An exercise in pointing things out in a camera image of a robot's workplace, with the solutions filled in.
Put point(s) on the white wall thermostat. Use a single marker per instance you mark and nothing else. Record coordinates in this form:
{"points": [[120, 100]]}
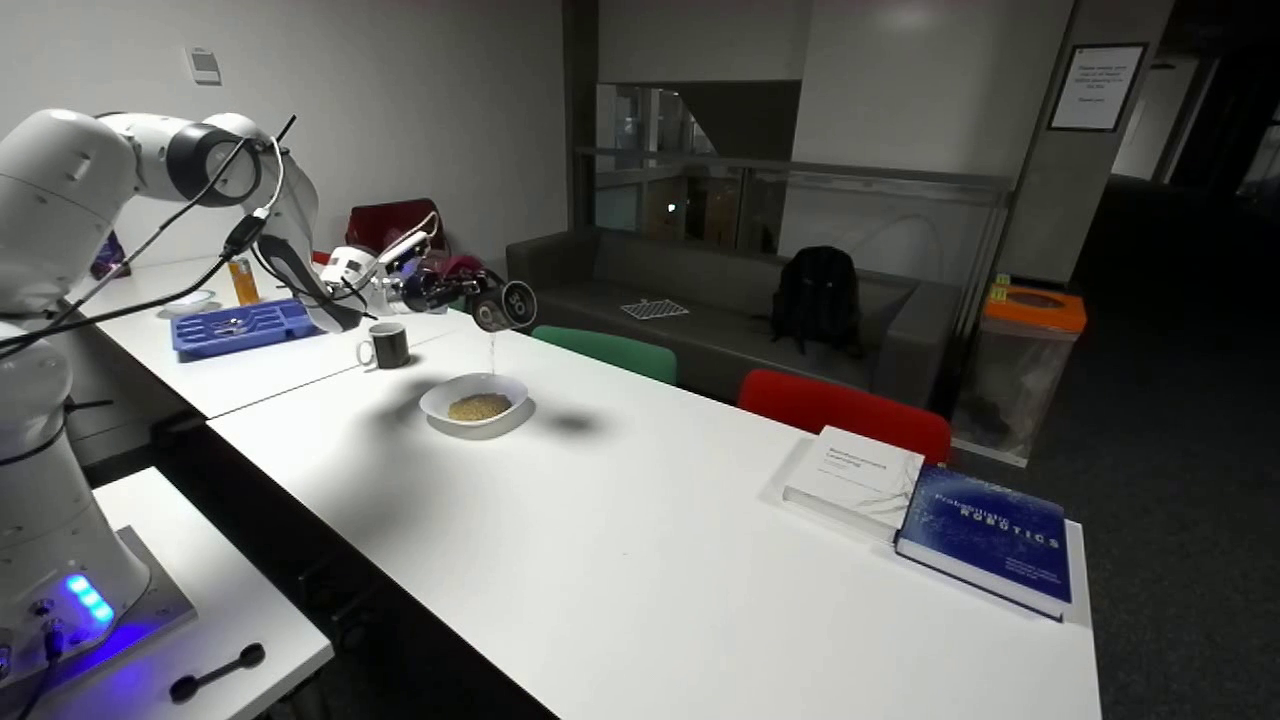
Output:
{"points": [[205, 67]]}

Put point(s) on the framed wall notice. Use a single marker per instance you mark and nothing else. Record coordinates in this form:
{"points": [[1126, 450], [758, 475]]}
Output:
{"points": [[1097, 85]]}

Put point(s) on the black dumbbell-shaped tool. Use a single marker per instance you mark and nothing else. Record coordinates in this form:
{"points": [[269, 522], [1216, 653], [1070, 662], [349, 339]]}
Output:
{"points": [[214, 673]]}

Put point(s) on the orange bottle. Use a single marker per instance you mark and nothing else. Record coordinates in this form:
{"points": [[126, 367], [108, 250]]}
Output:
{"points": [[243, 281]]}

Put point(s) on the black backpack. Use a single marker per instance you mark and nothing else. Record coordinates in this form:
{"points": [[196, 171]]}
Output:
{"points": [[818, 302]]}

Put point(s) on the blue cutlery tray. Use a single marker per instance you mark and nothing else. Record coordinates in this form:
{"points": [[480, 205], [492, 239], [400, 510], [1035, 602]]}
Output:
{"points": [[243, 328]]}

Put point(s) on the blue book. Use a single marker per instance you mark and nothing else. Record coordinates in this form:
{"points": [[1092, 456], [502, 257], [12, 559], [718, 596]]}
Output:
{"points": [[994, 532]]}

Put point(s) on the grey sofa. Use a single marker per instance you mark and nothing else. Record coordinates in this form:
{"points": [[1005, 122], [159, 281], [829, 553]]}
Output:
{"points": [[600, 274]]}

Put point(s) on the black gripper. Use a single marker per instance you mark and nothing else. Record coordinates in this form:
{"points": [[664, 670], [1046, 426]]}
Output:
{"points": [[435, 281]]}

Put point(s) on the bin with orange lid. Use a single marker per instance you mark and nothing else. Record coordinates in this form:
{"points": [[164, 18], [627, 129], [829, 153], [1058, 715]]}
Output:
{"points": [[1023, 360]]}

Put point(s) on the red chair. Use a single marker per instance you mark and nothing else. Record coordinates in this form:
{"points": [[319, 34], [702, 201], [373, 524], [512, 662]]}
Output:
{"points": [[843, 407]]}

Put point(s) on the paper sheet on sofa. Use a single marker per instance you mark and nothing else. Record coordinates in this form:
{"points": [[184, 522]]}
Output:
{"points": [[654, 310]]}

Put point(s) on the white plate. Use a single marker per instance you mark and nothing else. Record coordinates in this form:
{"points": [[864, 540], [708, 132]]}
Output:
{"points": [[473, 416]]}

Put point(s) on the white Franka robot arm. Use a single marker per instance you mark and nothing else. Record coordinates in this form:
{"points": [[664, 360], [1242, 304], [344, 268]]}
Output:
{"points": [[60, 187]]}

